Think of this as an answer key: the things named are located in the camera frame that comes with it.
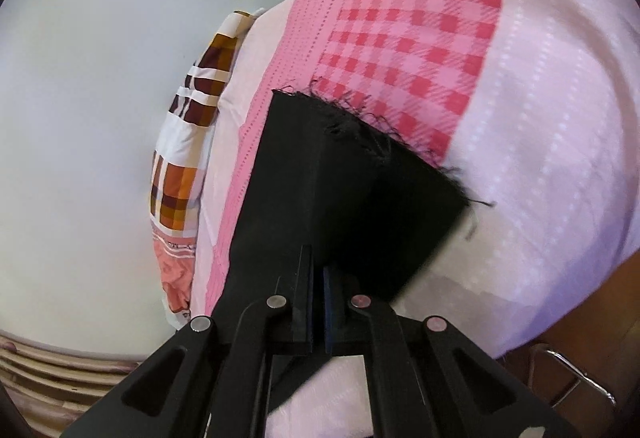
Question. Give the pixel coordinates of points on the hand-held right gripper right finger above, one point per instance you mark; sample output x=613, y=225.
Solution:
x=331, y=313

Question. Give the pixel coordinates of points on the orange plaid pillow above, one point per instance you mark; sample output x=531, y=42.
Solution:
x=175, y=198

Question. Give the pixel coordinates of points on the black pants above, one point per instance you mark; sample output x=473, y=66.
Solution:
x=340, y=168

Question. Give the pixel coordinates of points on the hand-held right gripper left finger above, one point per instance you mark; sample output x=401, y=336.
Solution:
x=305, y=303

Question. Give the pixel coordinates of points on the striped floral curtain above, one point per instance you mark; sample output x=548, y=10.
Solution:
x=60, y=368

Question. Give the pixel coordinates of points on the metal frame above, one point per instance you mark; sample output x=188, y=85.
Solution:
x=575, y=368

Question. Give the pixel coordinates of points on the pink checked bed sheet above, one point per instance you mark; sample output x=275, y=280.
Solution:
x=530, y=118

